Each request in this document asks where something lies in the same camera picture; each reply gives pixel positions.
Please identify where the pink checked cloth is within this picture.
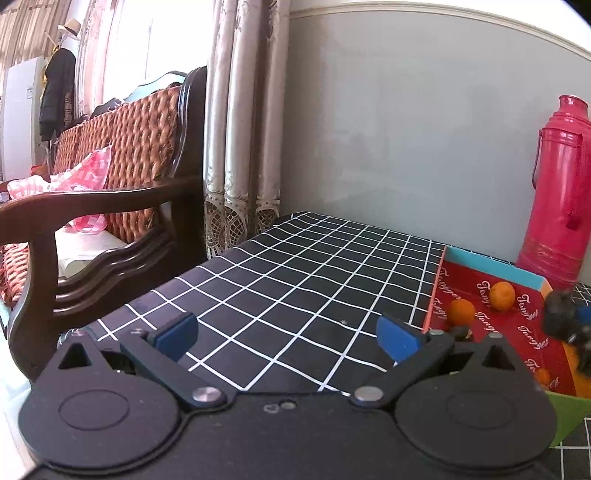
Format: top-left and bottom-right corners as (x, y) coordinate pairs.
(7, 144), (114, 234)

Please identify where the sheer lace window curtain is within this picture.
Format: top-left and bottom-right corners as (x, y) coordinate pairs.
(74, 0), (214, 117)

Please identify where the dark wooden woven sofa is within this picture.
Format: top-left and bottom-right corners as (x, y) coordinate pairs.
(0, 66), (208, 384)

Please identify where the dark coat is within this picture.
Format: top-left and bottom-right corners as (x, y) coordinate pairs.
(39, 46), (77, 142)

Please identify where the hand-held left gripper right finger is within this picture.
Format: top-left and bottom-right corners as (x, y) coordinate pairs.
(349, 315), (519, 409)

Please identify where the beige lace-trimmed curtain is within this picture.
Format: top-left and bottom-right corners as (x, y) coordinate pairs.
(202, 0), (293, 260)

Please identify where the dark brown round fruit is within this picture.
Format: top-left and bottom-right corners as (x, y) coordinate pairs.
(541, 290), (578, 339)

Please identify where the white sheet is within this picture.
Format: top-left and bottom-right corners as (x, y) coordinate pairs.
(54, 226), (131, 278)

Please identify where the red thermos flask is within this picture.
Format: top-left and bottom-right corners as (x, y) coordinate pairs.
(515, 95), (591, 285)

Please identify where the black white checked tablecloth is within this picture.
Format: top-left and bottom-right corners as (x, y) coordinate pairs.
(58, 211), (591, 480)

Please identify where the colourful cardboard box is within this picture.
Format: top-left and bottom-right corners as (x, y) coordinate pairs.
(422, 246), (591, 449)

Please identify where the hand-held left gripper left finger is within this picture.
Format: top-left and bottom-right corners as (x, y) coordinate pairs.
(58, 312), (229, 412)

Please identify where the white refrigerator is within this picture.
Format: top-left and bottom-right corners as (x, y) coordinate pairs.
(2, 56), (49, 184)

